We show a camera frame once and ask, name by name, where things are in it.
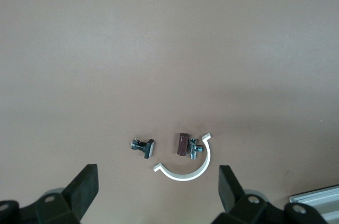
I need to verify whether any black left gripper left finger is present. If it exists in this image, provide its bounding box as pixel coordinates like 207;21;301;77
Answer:
0;164;99;224

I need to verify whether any white drawer cabinet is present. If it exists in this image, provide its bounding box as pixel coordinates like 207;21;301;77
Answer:
289;184;339;224

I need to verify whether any brown table mat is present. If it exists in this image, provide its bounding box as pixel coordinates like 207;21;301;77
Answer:
0;0;339;224

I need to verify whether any maroon cylinder part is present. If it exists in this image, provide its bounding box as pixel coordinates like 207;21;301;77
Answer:
175;132;192;156

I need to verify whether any black square switch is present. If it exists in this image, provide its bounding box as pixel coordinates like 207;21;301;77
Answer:
130;137;156;160

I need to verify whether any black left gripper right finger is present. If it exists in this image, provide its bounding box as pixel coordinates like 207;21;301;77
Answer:
213;165;328;224

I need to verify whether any white half-ring pipe clamp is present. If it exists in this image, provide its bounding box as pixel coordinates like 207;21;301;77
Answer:
153;132;213;182

